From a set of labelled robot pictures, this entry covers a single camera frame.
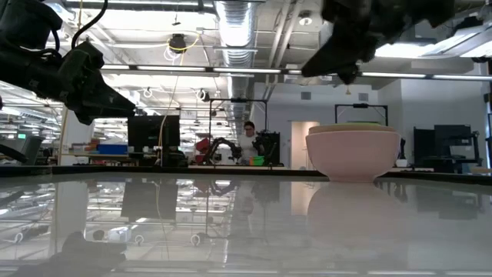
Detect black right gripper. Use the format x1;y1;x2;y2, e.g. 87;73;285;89
301;0;412;85

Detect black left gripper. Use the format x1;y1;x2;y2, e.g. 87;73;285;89
60;41;137;126

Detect orange patterned bowl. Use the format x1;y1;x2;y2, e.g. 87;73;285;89
308;122;397;135

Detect blue storage bin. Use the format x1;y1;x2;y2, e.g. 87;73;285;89
96;143;129;156

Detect black computer monitor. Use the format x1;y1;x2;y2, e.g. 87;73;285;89
127;115;181;153
434;123;474;159
413;127;437;159

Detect white doorway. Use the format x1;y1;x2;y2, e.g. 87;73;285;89
290;120;321;171

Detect pink bowl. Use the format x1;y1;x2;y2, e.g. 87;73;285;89
305;130;402;183

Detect long ceiling light bar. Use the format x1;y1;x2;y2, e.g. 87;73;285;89
98;64;492;82

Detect red background robot part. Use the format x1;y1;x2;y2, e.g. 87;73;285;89
194;137;211;165

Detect person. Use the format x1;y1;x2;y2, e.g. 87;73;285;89
237;120;259;165

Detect black metal frame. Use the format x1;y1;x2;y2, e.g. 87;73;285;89
208;98;269;166
334;102;390;127

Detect yellow hanging cable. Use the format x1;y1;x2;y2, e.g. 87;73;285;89
155;33;201;166

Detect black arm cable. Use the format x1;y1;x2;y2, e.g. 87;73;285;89
70;0;109;50

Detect black ceiling camera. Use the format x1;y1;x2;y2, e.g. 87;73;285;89
168;33;188;55

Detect silver ventilation duct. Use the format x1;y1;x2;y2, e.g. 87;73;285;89
213;0;258;116

